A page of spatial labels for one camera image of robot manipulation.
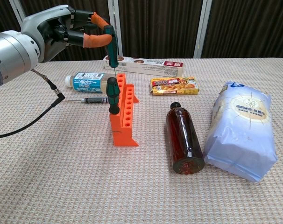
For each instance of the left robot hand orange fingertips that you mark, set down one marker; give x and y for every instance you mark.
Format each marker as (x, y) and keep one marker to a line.
(48, 25)

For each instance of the black metal precision screwdriver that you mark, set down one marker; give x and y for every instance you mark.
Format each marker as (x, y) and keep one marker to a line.
(94, 100)

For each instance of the orange screwdriver rack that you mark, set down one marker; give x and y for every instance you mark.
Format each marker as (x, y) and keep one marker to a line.
(122, 137)

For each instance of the black ribbed partition panel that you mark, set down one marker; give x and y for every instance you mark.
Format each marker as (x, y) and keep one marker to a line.
(160, 28)
(1, 14)
(249, 28)
(90, 5)

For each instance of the plastic bottle blue label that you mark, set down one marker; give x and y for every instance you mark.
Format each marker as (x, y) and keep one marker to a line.
(85, 81)

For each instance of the long white red box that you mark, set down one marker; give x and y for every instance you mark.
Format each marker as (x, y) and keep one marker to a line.
(150, 67)

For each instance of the yellow curry box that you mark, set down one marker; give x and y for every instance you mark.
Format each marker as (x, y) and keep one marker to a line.
(174, 87)

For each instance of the beige waffle tablecloth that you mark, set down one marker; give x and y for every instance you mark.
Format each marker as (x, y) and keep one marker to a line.
(62, 175)

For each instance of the brown plastic bottle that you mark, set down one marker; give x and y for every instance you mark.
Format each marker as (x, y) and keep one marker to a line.
(183, 140)

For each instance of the pale blue paper bag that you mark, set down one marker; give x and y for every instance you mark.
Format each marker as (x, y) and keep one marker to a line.
(242, 140)

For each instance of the grey aluminium frame post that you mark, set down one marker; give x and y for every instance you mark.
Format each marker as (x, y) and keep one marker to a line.
(203, 28)
(113, 11)
(15, 7)

